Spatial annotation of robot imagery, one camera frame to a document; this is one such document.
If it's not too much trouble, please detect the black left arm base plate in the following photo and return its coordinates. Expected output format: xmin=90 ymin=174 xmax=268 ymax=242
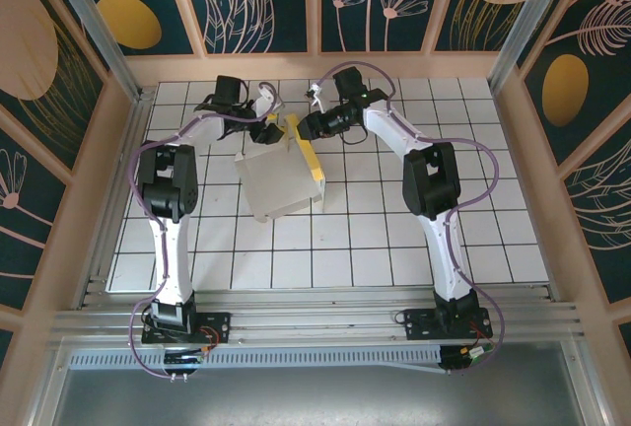
xmin=141 ymin=312 xmax=233 ymax=347

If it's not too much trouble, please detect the aluminium extrusion base frame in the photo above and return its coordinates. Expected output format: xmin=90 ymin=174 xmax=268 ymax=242
xmin=47 ymin=285 xmax=586 ymax=348

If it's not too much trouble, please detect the yellow white paper box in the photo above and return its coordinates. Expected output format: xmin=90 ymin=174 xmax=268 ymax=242
xmin=234 ymin=113 xmax=327 ymax=224

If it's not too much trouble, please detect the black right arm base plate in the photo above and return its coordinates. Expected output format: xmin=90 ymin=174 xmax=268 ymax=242
xmin=402 ymin=308 xmax=494 ymax=342

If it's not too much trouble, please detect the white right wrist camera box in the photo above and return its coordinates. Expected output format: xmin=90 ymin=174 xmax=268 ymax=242
xmin=305 ymin=80 xmax=327 ymax=114

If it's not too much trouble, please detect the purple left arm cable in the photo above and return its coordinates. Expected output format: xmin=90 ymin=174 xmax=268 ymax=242
xmin=126 ymin=81 xmax=287 ymax=381

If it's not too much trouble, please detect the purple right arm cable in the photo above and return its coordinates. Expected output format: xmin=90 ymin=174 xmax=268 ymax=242
xmin=310 ymin=61 xmax=507 ymax=376

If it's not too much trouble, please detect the aluminium corner post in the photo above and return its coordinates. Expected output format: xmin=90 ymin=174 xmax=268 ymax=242
xmin=39 ymin=0 xmax=145 ymax=102
xmin=487 ymin=0 xmax=579 ymax=97

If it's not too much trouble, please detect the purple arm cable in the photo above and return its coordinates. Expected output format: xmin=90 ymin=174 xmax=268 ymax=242
xmin=310 ymin=61 xmax=507 ymax=376
xmin=126 ymin=81 xmax=287 ymax=381

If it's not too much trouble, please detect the grey slotted cable duct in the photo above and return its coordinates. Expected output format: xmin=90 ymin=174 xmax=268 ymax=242
xmin=67 ymin=343 xmax=445 ymax=375

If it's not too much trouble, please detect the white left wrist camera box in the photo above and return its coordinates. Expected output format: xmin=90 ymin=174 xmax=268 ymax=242
xmin=254 ymin=81 xmax=283 ymax=117

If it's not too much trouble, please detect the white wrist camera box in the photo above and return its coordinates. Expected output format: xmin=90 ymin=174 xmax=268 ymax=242
xmin=254 ymin=81 xmax=283 ymax=117
xmin=305 ymin=80 xmax=327 ymax=114

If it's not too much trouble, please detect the aluminium side rail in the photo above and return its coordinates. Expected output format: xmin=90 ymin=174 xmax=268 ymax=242
xmin=72 ymin=85 xmax=158 ymax=312

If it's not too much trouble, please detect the grey metal sheet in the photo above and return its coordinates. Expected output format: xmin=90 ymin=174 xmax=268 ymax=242
xmin=48 ymin=341 xmax=605 ymax=426

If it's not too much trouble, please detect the small circuit board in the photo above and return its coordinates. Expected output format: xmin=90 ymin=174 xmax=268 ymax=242
xmin=440 ymin=344 xmax=497 ymax=374
xmin=162 ymin=349 xmax=208 ymax=369

